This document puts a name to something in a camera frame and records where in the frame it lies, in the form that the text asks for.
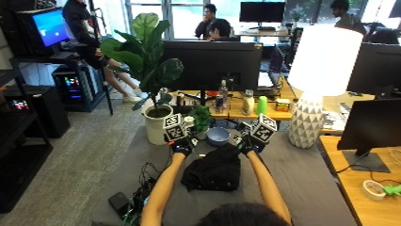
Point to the person's left hand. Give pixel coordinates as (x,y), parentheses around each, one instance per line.
(183,146)

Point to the person's right hand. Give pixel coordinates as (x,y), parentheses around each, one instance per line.
(250,145)

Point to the black cloth garment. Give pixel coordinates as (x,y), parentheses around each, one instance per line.
(214,171)

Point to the right glove marker cube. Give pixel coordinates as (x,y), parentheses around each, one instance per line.
(263,129)

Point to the glove marker cube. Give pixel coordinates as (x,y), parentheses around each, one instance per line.
(263,129)
(175,127)

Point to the left glove marker cube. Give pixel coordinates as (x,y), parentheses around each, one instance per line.
(175,127)

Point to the blue bowl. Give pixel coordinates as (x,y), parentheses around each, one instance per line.
(218,136)

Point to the white plant pot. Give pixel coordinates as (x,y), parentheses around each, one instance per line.
(155,127)

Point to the small green plant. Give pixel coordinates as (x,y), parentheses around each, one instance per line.
(202,118)

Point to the green cup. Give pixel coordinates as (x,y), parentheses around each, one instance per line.
(262,105)

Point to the clear bottle with pale liquid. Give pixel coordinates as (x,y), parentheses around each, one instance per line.
(249,103)

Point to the yellow small box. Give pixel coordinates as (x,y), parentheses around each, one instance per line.
(283,104)

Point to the white patterned lamp base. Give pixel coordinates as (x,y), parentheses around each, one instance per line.
(306,122)

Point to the clear glass bottle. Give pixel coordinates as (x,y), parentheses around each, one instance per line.
(223,94)

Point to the person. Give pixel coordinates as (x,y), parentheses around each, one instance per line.
(345,17)
(90,40)
(245,215)
(221,30)
(207,22)

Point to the black power adapter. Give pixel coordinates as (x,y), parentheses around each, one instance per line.
(119,203)

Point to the large black monitor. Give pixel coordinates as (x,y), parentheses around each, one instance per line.
(211,64)

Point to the black monitor with stand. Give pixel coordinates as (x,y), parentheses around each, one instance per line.
(372,128)

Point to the large leafy green plant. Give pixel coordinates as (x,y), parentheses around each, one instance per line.
(145,53)

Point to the black computer tower with lights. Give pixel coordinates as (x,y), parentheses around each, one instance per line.
(74,88)

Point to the white table lamp shade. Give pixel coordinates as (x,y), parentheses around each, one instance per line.
(325,61)

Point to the white tape roll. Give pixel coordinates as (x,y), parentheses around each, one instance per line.
(374,189)

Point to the green small toy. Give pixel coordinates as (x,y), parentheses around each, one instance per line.
(392,189)

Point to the black monitor back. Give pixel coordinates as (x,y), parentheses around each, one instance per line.
(376,67)

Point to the black shelf rack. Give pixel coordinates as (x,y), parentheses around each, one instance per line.
(17,150)

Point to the black background monitor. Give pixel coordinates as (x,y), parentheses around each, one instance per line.
(263,12)

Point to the blue-screen monitor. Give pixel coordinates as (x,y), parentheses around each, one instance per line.
(50,28)

